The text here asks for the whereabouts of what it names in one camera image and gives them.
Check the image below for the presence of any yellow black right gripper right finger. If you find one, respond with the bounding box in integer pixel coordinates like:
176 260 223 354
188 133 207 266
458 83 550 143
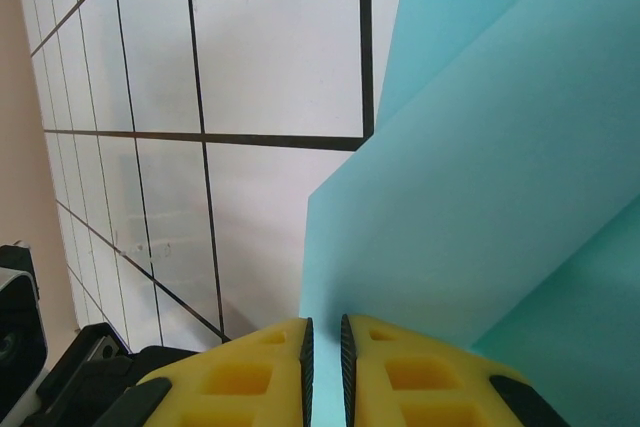
340 314 571 427

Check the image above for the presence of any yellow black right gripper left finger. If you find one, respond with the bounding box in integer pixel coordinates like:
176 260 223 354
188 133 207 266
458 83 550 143
102 316 315 427

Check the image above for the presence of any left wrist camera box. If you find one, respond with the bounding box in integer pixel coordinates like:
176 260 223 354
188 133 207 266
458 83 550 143
0 240 50 401

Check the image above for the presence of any teal paper sheet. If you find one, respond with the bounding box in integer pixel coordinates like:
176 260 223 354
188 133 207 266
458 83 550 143
298 0 640 427

